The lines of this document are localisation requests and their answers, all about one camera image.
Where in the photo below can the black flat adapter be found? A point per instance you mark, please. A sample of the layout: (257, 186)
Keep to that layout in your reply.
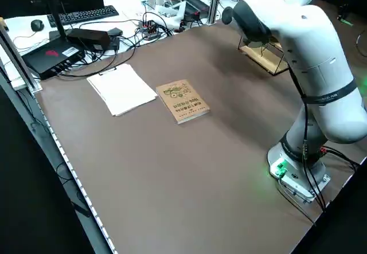
(196, 4)

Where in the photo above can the white plastic bracket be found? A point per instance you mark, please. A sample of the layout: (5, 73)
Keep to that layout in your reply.
(176, 17)

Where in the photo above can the green marker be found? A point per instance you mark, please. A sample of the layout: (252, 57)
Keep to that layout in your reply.
(347, 22)

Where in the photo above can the silver aluminium frame post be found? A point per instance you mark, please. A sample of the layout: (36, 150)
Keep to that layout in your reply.
(20, 59)
(214, 1)

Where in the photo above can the white clipboard with paper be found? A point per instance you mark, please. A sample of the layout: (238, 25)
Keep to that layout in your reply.
(123, 92)

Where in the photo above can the black computer mouse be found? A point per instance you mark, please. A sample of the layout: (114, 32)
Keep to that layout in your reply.
(37, 25)

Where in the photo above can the black stand pole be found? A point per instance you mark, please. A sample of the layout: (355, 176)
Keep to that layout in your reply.
(54, 10)

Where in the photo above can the black hub with red plugs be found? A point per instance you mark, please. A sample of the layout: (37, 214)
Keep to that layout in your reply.
(149, 29)

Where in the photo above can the brown paperback book green print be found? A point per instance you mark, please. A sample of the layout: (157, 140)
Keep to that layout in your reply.
(183, 102)

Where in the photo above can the black power brick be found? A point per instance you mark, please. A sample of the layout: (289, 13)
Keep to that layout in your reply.
(89, 37)

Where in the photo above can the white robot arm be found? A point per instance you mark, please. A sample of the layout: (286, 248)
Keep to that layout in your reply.
(309, 36)

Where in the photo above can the black computer keyboard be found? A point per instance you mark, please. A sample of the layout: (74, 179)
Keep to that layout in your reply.
(83, 14)

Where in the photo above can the black box with red logo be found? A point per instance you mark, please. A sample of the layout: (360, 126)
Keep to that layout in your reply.
(51, 56)

